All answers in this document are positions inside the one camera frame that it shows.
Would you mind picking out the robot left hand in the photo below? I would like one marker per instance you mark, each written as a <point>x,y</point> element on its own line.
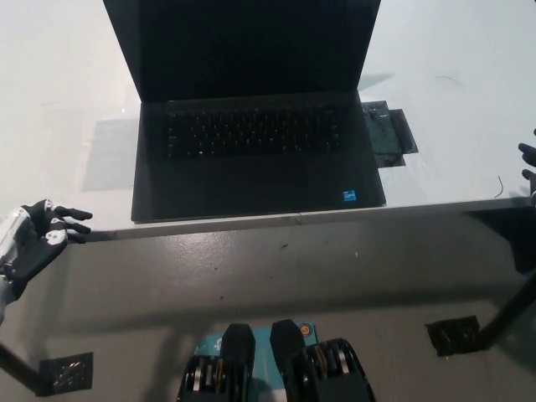
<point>39,247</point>

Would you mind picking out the black table leg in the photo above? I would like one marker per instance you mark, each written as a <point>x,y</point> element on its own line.
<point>508,310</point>
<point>21,370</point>

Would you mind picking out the black floor tape patch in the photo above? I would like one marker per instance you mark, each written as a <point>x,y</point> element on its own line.
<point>67,372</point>
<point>452,335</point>

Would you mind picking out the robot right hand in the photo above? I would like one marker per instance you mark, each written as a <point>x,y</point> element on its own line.
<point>532,157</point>

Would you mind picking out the dark grey laptop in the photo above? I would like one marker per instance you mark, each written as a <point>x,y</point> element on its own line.
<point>259,104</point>

